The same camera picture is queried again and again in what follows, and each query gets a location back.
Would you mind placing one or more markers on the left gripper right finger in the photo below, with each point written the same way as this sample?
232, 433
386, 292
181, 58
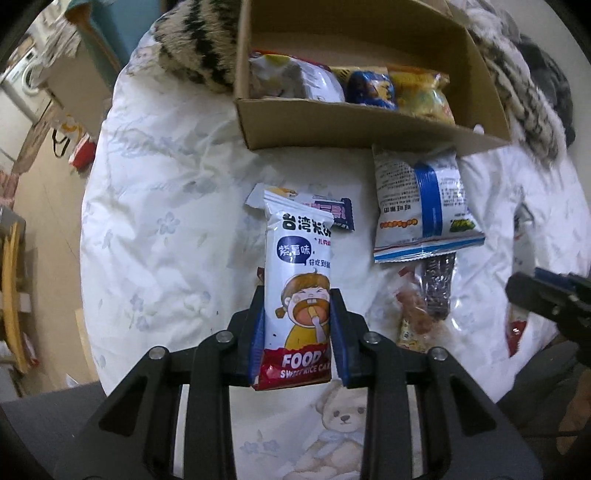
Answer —
463, 434

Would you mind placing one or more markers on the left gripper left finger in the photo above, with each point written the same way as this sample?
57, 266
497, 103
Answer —
169, 418

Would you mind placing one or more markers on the white red snack bar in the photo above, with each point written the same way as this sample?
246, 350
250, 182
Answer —
524, 263

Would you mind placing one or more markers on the clear orange candy packet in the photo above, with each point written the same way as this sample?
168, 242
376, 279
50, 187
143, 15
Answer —
416, 324

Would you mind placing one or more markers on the dark braised meat packet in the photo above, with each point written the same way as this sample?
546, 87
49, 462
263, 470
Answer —
437, 279

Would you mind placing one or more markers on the blue white chip bag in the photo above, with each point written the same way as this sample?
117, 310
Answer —
423, 207

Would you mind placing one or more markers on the white cartoon rice cake pack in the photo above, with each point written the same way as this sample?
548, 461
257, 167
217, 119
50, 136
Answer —
295, 348

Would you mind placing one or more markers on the purple white wafer bar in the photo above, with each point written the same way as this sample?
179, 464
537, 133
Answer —
341, 209

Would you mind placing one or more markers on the white floral bed sheet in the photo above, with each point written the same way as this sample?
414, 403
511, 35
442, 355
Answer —
170, 251

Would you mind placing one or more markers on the pile of crumpled clothes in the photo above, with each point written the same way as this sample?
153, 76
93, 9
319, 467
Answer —
534, 92

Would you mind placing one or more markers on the yellow chip bag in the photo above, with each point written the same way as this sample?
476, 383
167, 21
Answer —
420, 92

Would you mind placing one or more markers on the brown cardboard box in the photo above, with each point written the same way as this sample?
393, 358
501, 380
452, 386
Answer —
370, 36

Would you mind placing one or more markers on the red plastic bag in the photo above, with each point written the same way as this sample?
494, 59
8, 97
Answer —
83, 154

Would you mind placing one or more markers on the dark blue snack bag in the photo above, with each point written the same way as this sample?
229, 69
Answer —
371, 89

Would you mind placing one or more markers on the white grey snack bag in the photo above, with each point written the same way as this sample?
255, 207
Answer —
274, 75

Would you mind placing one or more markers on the white washing machine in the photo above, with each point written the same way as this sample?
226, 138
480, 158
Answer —
17, 84

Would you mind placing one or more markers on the cream black fuzzy blanket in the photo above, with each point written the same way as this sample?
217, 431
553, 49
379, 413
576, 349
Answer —
198, 41

